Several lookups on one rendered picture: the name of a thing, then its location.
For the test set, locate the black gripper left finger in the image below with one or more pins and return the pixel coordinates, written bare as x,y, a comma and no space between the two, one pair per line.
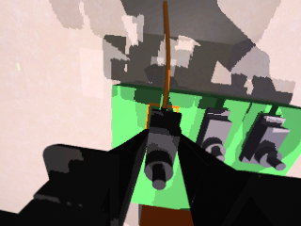
118,168

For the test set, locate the green flat deck plate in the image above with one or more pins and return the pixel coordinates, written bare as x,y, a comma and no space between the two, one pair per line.
247,134

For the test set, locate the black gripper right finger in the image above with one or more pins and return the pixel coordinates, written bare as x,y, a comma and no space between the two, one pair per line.
216,192

